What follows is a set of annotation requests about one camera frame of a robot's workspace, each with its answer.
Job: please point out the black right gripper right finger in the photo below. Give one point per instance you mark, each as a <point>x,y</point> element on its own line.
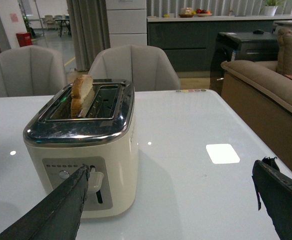
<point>274,190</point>

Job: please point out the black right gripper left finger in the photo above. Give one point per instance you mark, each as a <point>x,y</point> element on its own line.
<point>58,215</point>

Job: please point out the toasted bread slice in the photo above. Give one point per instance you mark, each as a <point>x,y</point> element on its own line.
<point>82,94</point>

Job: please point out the cream and chrome toaster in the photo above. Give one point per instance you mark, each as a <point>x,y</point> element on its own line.
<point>104,139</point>

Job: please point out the beige sofa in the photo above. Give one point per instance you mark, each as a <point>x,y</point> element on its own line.
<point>261,95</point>

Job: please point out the coloured dot sticker strip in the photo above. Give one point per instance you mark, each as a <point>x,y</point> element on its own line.
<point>190,90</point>

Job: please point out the grey chair on left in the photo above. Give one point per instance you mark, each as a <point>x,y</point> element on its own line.
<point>31,71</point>

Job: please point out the grey chair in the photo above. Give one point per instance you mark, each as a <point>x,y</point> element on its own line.
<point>31,71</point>
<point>147,67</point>

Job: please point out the black side cabinet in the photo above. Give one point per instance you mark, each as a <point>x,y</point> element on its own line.
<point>231,46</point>

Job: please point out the black computer mouse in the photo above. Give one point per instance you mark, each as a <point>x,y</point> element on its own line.
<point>258,32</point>

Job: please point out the grey chair in middle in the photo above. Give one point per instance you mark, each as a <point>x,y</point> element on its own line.
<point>147,67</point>

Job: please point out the red bin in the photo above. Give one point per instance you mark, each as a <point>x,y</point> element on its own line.
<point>24,39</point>

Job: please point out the grey kitchen counter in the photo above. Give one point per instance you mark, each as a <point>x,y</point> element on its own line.
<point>190,42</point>

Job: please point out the white potted plant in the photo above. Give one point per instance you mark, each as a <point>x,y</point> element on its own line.
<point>270,6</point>

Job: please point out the grey curtain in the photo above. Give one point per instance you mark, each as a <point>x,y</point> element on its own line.
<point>89,29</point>

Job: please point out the fruit bowl on counter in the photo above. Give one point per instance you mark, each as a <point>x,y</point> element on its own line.
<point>203,13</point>

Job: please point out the white drawer cabinet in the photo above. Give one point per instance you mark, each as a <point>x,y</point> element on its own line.
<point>127,22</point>

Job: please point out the wooden basket on counter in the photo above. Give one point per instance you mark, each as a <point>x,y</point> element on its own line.
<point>186,12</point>

